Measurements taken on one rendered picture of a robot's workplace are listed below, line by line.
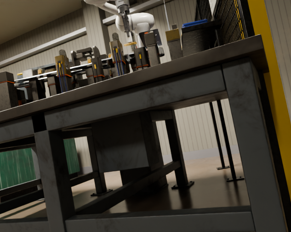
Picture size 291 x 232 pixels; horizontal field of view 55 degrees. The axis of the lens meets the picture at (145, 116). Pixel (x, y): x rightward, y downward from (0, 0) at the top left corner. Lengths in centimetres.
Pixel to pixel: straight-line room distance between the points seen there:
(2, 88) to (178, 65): 132
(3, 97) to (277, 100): 152
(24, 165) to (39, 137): 295
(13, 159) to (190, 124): 245
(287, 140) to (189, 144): 300
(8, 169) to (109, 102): 309
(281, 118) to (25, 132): 107
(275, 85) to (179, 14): 329
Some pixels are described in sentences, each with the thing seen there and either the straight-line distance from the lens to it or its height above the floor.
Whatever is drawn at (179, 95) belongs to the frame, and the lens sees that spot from 88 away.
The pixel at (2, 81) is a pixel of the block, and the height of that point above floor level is 97.
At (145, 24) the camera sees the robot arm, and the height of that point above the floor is 140.
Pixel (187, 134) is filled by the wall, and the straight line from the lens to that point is 423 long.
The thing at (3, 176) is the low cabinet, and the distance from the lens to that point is 394.
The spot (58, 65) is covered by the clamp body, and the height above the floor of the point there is 99.
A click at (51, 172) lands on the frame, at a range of 118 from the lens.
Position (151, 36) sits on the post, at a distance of 146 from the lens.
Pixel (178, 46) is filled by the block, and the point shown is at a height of 96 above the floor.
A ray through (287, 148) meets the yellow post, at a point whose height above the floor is 33.
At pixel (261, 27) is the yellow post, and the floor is 85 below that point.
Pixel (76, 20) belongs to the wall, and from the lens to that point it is 541.
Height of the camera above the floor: 50
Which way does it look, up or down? 3 degrees up
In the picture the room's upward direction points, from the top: 11 degrees counter-clockwise
